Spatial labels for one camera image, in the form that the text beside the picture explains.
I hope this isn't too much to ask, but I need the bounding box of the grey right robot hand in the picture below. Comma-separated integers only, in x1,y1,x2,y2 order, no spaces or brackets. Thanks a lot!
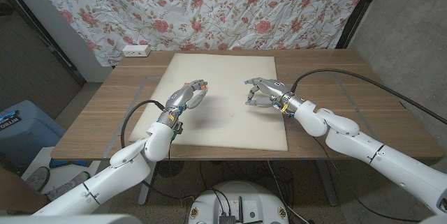
244,77,296,108

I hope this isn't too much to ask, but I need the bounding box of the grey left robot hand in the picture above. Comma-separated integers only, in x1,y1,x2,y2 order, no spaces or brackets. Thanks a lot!
163,79,209,113

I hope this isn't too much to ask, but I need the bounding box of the cream foam board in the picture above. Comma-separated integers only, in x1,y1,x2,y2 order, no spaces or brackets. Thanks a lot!
128,52,289,152

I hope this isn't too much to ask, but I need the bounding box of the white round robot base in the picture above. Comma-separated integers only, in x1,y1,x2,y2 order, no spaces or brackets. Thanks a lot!
188,181,290,224

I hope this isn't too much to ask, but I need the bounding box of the grey tape strip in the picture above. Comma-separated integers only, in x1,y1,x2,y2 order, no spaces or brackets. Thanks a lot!
103,75,161,158

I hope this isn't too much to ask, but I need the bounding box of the white power strip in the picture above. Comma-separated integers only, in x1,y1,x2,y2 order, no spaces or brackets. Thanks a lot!
122,44,152,58

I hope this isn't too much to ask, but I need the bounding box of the floral backdrop cloth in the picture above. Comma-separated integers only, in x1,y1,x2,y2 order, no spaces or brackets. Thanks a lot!
21,0,374,68

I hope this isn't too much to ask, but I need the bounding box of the white table leg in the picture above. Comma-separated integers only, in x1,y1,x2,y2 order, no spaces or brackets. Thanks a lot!
138,171,156,206

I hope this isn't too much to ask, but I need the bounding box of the grey table leg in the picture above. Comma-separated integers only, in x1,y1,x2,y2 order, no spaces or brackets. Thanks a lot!
316,160,339,207

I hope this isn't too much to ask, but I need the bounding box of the black backdrop stand pole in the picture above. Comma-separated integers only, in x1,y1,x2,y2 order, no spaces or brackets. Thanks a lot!
335,0,387,50

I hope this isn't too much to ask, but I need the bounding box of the blue plastic bin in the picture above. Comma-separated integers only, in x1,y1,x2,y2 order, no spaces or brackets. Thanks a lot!
0,100,67,176

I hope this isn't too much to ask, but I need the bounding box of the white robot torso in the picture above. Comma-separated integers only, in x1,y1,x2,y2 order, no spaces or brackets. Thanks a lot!
0,214,142,224

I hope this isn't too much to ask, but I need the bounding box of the brown trouser leg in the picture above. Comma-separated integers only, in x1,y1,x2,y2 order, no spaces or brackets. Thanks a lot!
0,167,50,214

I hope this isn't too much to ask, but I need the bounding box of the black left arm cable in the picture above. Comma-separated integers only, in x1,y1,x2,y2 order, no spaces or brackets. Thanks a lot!
120,99,167,150

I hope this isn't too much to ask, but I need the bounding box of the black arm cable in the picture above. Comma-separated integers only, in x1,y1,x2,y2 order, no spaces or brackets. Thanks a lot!
120,99,167,150
290,68,447,126

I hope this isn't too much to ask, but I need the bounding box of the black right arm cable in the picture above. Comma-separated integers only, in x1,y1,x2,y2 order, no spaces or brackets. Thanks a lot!
290,68,447,126

